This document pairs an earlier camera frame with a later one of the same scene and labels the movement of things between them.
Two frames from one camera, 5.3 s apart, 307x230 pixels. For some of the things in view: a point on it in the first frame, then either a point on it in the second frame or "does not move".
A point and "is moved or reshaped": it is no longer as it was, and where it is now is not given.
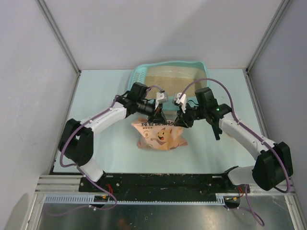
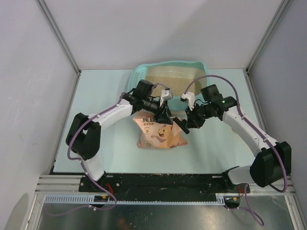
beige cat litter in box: x=173 y=86 does not move
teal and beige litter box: x=180 y=80 does not move
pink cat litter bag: x=159 y=136 does not move
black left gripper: x=158 y=116 → x=163 y=114
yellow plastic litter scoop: x=229 y=134 is moved or reshaped
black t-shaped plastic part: x=217 y=130 is moved or reshaped
